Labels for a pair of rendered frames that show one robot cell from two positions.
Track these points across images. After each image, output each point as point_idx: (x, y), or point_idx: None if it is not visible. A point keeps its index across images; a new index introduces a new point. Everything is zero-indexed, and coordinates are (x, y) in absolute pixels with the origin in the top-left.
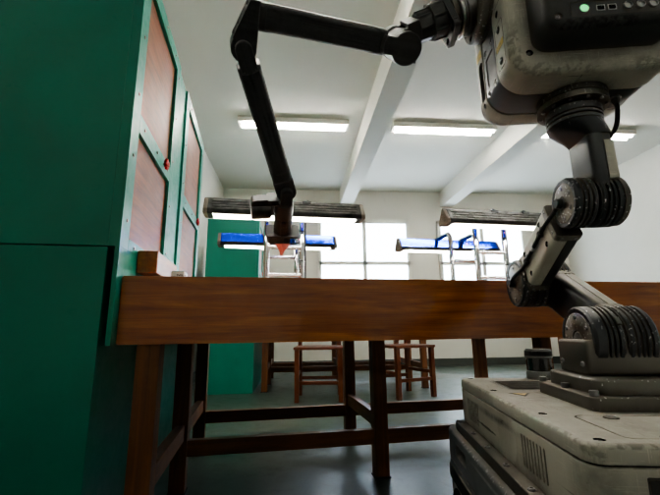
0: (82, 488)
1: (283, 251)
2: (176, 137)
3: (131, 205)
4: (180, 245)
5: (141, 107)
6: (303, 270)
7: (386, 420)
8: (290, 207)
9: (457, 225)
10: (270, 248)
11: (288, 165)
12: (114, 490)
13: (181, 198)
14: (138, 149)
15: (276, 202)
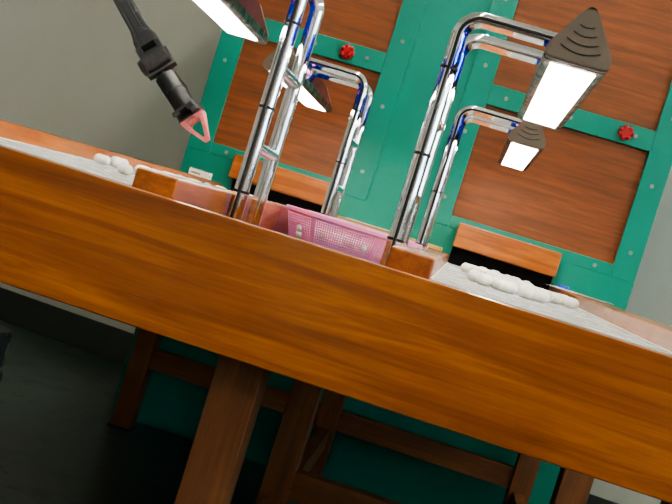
0: (135, 334)
1: (196, 136)
2: (443, 0)
3: (218, 109)
4: (463, 168)
5: (270, 3)
6: (331, 177)
7: (264, 474)
8: (156, 80)
9: (236, 33)
10: (352, 148)
11: (134, 36)
12: (201, 387)
13: (468, 92)
14: (259, 50)
15: (156, 78)
